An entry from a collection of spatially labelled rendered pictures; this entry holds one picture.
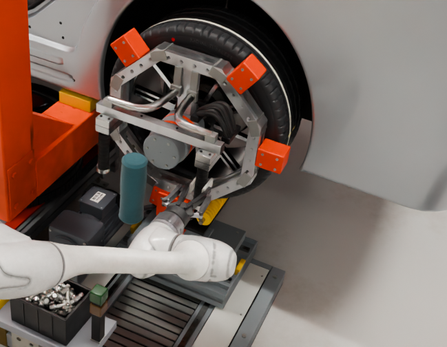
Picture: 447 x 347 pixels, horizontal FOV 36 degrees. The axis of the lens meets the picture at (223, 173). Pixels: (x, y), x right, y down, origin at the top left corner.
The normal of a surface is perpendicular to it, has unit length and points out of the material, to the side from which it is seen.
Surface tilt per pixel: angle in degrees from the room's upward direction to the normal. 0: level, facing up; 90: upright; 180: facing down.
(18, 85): 90
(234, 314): 0
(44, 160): 90
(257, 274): 0
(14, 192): 90
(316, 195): 0
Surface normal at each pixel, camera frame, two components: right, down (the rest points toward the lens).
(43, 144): 0.91, 0.33
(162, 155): -0.39, 0.51
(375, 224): 0.13, -0.80
